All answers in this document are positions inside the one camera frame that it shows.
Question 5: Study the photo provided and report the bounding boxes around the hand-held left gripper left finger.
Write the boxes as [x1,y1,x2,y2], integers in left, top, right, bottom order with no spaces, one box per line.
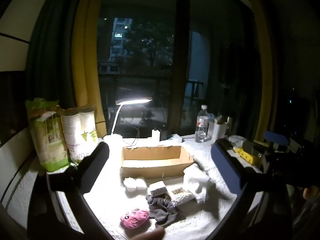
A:
[46,142,113,240]

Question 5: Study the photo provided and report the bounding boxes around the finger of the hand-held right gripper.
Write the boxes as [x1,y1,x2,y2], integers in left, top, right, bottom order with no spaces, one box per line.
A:
[264,131,290,146]
[242,140,270,159]

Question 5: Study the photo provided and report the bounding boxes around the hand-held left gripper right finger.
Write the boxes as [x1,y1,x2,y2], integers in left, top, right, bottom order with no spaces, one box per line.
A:
[207,139,293,240]

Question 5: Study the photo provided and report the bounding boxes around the white cloth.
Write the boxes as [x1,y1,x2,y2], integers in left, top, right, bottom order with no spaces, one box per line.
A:
[183,164,215,204]

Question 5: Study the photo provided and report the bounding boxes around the cardboard box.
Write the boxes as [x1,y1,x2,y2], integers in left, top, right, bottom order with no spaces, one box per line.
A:
[121,145,195,179]

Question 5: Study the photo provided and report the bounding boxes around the small white box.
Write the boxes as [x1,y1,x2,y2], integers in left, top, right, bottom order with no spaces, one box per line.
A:
[149,181,167,197]

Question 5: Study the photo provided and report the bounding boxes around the pink plush toy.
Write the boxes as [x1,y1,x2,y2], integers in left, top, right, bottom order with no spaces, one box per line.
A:
[120,208,150,229]

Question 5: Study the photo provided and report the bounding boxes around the grey sock pair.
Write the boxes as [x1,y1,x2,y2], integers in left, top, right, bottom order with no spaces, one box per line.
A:
[146,194,184,227]

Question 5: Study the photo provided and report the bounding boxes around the yellow packet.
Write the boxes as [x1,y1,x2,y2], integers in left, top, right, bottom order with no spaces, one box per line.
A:
[234,147,258,165]

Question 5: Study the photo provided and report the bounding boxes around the white paper cup pack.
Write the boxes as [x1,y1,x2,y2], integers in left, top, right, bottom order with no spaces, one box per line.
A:
[61,106,100,164]

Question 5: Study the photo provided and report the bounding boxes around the clear water bottle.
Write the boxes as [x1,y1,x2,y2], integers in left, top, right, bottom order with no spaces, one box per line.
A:
[195,104,210,143]

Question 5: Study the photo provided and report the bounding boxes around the green paper cup pack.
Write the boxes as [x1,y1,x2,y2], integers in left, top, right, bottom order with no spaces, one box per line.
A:
[25,98,70,173]

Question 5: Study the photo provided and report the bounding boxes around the yellow curtain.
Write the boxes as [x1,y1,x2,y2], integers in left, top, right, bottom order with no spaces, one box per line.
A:
[71,0,108,139]
[246,0,275,140]

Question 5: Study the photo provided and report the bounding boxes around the white desk lamp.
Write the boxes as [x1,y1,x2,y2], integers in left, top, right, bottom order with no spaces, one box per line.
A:
[103,96,153,146]

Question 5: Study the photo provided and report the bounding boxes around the dark green curtain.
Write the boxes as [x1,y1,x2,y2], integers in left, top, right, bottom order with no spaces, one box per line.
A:
[25,0,83,110]

